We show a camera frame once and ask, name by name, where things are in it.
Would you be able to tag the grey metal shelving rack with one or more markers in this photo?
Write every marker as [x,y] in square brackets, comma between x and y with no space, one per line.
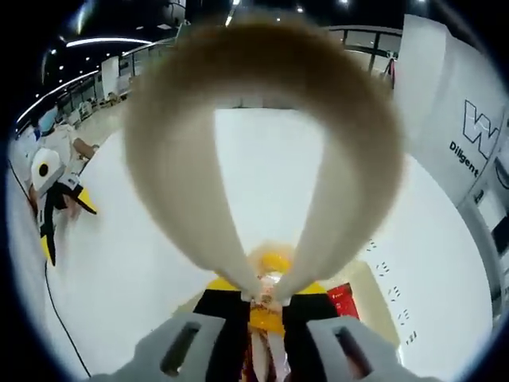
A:
[487,227]

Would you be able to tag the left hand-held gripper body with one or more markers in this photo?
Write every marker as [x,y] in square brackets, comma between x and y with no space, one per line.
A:
[53,177]

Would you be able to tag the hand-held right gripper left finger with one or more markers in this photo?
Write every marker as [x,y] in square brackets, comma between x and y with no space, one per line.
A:
[214,306]

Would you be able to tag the person's left hand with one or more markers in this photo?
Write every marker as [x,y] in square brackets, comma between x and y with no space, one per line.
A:
[73,209]

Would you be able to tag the red bar food packet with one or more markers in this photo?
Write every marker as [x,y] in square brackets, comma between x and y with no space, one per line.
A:
[342,300]

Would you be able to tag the white food tongs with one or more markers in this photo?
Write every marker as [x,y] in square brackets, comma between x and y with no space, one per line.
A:
[262,59]

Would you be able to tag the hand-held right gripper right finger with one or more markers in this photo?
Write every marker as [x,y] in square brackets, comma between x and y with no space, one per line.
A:
[314,308]

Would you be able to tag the hanging tote bag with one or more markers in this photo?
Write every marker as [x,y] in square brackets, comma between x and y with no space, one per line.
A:
[391,71]

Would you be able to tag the yellow food packet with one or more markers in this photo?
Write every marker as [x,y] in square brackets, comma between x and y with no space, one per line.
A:
[272,260]

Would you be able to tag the group of ceiling lights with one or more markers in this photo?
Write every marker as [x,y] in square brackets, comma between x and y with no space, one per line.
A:
[103,41]

